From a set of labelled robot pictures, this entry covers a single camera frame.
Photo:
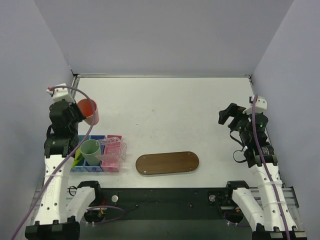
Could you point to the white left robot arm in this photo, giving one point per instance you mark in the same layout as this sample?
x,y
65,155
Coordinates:
x,y
56,218

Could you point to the green toothpaste tube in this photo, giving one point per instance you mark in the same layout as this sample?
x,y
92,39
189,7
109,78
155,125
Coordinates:
x,y
78,158

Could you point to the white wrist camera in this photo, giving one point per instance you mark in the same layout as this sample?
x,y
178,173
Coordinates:
x,y
260,105
61,93

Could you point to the green plastic cup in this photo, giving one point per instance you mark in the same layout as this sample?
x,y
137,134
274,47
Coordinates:
x,y
90,149

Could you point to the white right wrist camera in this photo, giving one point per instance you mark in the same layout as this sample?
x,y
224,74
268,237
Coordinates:
x,y
260,105

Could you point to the coral plastic cup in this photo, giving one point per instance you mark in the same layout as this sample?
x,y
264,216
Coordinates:
x,y
89,110

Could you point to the clear crystal toothbrush holder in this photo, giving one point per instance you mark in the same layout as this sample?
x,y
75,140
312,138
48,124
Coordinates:
x,y
114,148

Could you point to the pink plastic bin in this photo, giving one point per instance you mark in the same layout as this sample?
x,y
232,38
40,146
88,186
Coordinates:
x,y
111,165

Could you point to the light blue plastic bin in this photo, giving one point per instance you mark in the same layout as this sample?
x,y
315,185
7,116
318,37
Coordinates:
x,y
79,168

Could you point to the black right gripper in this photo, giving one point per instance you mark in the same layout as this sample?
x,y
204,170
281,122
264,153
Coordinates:
x,y
236,117

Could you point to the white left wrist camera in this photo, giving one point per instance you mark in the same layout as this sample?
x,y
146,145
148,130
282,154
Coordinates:
x,y
61,93

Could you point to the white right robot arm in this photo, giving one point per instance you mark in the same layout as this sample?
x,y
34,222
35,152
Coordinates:
x,y
269,219

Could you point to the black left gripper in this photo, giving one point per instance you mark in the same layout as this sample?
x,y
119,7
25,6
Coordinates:
x,y
75,111

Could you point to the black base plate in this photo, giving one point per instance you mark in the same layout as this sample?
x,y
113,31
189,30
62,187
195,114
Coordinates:
x,y
165,204

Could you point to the oval wooden tray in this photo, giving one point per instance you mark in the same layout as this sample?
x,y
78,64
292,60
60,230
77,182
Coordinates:
x,y
167,163

